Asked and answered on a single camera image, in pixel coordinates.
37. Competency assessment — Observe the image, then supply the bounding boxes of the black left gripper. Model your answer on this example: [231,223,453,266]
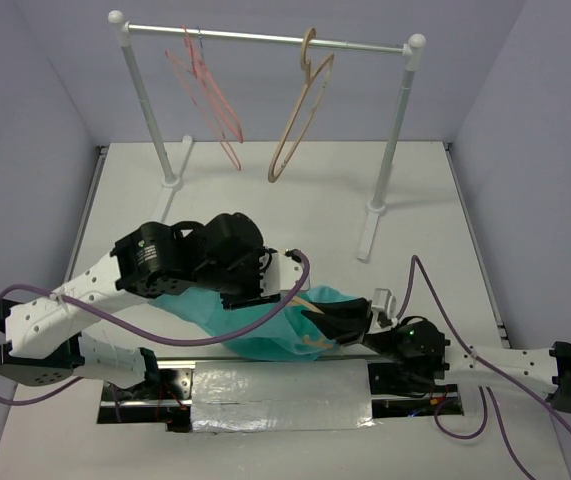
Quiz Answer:
[194,246,280,312]

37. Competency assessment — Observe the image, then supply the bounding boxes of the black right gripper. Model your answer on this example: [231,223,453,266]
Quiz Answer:
[299,294,406,363]

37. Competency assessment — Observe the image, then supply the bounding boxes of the wooden hanger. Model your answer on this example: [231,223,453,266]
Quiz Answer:
[289,297,339,351]
[267,27,334,183]

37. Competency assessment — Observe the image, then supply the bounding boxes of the teal t shirt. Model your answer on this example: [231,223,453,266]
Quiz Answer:
[150,287,335,362]

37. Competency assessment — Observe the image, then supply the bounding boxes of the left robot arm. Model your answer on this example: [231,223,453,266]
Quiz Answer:
[0,213,298,399]

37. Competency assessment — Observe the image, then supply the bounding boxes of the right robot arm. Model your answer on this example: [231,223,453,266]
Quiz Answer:
[303,298,571,414]

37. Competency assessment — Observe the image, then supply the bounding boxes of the hanging wooden hanger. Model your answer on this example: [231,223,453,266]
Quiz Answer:
[267,27,334,183]

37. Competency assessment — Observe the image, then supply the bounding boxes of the white clothes rack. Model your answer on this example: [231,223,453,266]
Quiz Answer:
[108,10,426,262]

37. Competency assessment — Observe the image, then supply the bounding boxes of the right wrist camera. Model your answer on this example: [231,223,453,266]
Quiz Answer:
[370,288,398,329]

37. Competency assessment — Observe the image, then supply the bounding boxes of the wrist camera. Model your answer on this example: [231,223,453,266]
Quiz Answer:
[370,288,398,329]
[259,249,303,297]

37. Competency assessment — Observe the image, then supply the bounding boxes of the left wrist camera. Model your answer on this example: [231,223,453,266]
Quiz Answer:
[259,249,303,297]

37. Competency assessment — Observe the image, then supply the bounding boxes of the foil covered base plate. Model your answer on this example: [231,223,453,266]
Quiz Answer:
[97,357,464,434]

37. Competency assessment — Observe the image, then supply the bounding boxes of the pink wire hanger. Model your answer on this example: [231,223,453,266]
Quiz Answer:
[164,27,244,171]

